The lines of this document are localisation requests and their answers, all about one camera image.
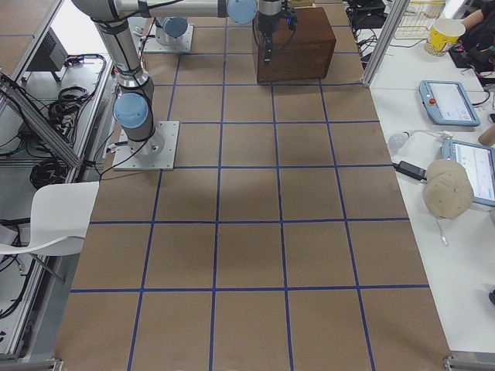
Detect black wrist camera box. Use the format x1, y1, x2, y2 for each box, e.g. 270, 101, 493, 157
284, 8, 298, 31

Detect coiled black cables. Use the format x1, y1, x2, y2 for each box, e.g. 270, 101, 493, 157
29, 53, 108, 190

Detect aluminium frame post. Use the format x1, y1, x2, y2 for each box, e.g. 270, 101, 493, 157
361, 0, 410, 87

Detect dark brown wooden cabinet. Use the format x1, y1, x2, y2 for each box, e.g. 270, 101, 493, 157
252, 7, 336, 83

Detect lower blue teach pendant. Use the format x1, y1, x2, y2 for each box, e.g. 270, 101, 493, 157
440, 139, 494, 207

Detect yellow wire basket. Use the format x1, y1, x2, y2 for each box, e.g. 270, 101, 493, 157
394, 0, 446, 40

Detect cardboard tube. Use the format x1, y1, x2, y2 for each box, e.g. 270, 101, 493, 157
478, 124, 495, 146

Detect blue teach pendant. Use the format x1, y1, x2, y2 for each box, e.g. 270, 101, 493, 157
418, 80, 480, 127
440, 139, 494, 207

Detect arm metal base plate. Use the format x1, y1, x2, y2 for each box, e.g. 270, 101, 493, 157
138, 24, 194, 54
112, 121, 179, 171

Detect upper blue teach pendant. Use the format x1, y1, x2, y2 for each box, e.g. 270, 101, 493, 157
418, 80, 480, 127

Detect black power adapter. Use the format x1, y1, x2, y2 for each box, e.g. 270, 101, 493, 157
393, 161, 427, 181

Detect white light bulb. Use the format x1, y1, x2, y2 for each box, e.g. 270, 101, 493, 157
387, 131, 411, 151

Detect white plastic chair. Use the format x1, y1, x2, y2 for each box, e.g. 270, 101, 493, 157
1, 182, 99, 284

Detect beige baseball cap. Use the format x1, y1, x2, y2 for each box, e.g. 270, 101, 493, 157
423, 159, 474, 220

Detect yellow paper popcorn cup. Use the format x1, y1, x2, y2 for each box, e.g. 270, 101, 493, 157
424, 19, 466, 56

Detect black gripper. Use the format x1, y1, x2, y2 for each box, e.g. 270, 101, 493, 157
253, 10, 285, 64

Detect grey control box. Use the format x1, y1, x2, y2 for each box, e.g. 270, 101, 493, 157
27, 28, 68, 82

